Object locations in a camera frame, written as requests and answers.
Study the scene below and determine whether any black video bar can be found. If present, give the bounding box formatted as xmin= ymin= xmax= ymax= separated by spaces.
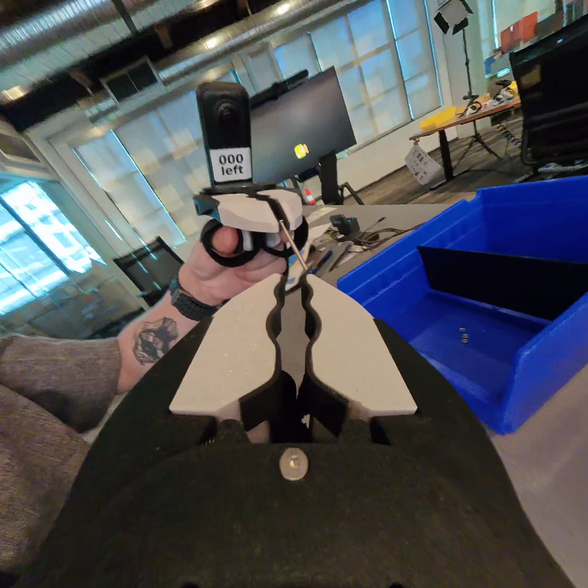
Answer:
xmin=271 ymin=69 xmax=310 ymax=91

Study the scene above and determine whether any silver ventilation duct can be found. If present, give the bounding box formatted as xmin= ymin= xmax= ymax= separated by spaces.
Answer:
xmin=0 ymin=0 xmax=152 ymax=70

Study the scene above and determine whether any red storage box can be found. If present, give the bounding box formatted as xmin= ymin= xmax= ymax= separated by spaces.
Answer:
xmin=500 ymin=11 xmax=539 ymax=55

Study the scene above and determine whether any large black monitor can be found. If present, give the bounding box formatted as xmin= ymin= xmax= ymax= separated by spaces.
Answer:
xmin=248 ymin=66 xmax=364 ymax=206

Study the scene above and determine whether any person's left hand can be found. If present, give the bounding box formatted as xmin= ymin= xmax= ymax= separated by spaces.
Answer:
xmin=178 ymin=226 xmax=289 ymax=306

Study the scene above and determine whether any grey pouch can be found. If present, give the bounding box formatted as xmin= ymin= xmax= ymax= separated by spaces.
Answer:
xmin=328 ymin=241 xmax=356 ymax=272

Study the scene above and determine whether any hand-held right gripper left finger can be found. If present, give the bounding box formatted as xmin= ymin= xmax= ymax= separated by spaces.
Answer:
xmin=168 ymin=274 xmax=301 ymax=432

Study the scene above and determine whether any white printed paper sign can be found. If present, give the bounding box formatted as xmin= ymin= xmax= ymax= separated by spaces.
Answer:
xmin=404 ymin=143 xmax=438 ymax=186

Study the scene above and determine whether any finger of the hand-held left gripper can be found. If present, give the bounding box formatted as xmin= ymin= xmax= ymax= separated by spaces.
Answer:
xmin=218 ymin=193 xmax=282 ymax=229
xmin=263 ymin=190 xmax=305 ymax=229

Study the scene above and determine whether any wooden desk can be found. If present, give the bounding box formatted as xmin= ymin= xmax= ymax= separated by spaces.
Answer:
xmin=409 ymin=94 xmax=523 ymax=190

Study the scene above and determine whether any person's grey shirt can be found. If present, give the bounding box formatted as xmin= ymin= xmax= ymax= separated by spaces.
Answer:
xmin=0 ymin=334 xmax=121 ymax=588

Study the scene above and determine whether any metal bolt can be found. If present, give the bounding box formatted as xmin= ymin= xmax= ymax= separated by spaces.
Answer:
xmin=278 ymin=220 xmax=311 ymax=272

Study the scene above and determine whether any black swivel office chair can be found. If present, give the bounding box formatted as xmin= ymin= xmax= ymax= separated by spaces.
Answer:
xmin=112 ymin=236 xmax=185 ymax=307

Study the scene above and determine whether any yellow box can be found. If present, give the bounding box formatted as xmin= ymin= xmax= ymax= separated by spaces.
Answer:
xmin=420 ymin=107 xmax=457 ymax=130

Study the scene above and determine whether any blue bin with black divider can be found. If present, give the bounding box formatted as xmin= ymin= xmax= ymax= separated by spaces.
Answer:
xmin=337 ymin=175 xmax=588 ymax=435

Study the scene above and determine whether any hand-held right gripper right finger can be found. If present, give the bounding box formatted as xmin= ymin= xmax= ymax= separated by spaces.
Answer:
xmin=298 ymin=274 xmax=419 ymax=432

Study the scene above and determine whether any black bin divider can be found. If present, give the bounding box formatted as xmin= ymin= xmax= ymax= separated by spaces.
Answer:
xmin=417 ymin=246 xmax=588 ymax=321

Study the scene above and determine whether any black charger box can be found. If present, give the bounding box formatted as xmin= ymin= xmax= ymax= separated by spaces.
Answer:
xmin=329 ymin=213 xmax=362 ymax=236

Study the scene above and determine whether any grey braided cable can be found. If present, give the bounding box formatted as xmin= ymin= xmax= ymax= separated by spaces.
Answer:
xmin=331 ymin=216 xmax=421 ymax=252

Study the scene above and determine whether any black high-back office chair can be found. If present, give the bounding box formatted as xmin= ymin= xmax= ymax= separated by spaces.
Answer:
xmin=508 ymin=18 xmax=588 ymax=173

